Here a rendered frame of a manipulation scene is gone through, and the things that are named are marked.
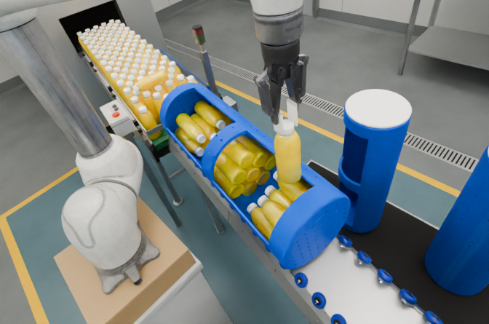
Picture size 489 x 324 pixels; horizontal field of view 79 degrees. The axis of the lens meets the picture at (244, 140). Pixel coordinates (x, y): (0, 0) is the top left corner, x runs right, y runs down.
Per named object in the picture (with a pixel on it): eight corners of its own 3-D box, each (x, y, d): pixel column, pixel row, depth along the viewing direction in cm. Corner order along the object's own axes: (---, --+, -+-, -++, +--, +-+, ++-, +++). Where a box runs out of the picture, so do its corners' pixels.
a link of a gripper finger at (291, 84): (276, 60, 62) (281, 56, 63) (287, 97, 71) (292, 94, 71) (289, 66, 60) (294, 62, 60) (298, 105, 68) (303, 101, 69)
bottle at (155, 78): (167, 70, 164) (137, 87, 157) (170, 81, 169) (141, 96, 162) (161, 65, 167) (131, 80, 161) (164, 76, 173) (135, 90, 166)
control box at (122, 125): (118, 139, 152) (109, 124, 145) (108, 121, 165) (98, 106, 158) (137, 129, 156) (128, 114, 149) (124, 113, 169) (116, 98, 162)
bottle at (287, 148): (301, 186, 83) (300, 137, 70) (276, 185, 84) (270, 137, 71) (302, 167, 88) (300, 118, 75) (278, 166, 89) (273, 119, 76)
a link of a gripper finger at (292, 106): (286, 99, 70) (288, 97, 70) (287, 121, 75) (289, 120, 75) (295, 105, 68) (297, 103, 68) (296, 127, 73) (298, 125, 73)
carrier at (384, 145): (354, 188, 209) (324, 211, 200) (371, 83, 150) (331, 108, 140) (390, 215, 191) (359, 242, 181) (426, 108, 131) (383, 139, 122)
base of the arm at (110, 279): (110, 308, 82) (102, 300, 78) (86, 253, 96) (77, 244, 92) (168, 263, 90) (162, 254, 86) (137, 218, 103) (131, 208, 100)
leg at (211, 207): (219, 235, 216) (196, 182, 173) (215, 230, 220) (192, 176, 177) (225, 231, 218) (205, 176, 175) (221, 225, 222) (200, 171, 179)
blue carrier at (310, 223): (291, 282, 96) (275, 249, 76) (175, 145, 153) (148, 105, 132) (351, 223, 103) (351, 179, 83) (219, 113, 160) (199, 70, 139)
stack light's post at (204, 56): (233, 168, 260) (201, 53, 185) (231, 165, 263) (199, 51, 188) (236, 166, 262) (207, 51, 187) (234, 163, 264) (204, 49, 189)
